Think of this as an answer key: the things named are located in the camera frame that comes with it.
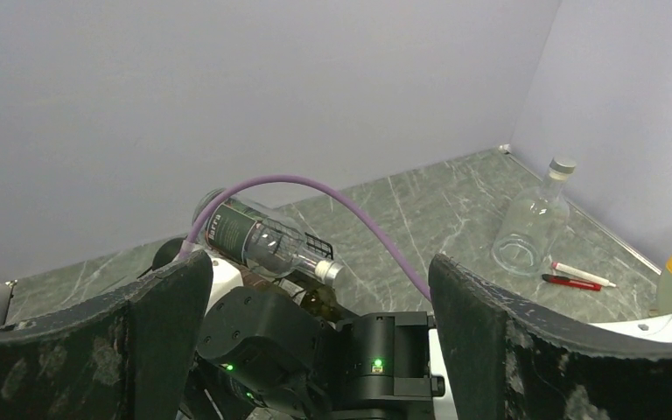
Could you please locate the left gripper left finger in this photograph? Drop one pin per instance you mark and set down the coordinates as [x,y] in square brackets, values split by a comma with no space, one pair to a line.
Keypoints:
[125,354]

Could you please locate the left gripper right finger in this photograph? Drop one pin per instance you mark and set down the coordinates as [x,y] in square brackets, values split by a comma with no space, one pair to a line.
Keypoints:
[510,358]

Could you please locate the clear round silver-capped bottle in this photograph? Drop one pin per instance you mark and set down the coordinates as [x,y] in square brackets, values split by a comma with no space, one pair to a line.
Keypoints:
[268,242]

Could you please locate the tall dark wine bottle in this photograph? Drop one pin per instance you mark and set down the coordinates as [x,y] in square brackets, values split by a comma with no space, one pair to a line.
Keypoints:
[316,298]

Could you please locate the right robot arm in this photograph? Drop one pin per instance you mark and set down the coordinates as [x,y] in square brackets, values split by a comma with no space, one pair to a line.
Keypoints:
[259,350]

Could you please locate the red black pen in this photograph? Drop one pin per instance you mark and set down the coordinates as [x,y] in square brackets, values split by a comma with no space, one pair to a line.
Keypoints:
[571,282]

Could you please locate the red white pen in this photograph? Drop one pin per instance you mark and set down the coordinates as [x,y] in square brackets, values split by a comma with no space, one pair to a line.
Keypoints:
[584,275]

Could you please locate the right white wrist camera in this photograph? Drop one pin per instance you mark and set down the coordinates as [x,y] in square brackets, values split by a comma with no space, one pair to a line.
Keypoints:
[226,276]

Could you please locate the black wire wine rack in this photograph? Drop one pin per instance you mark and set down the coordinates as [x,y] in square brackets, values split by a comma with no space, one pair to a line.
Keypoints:
[319,247]

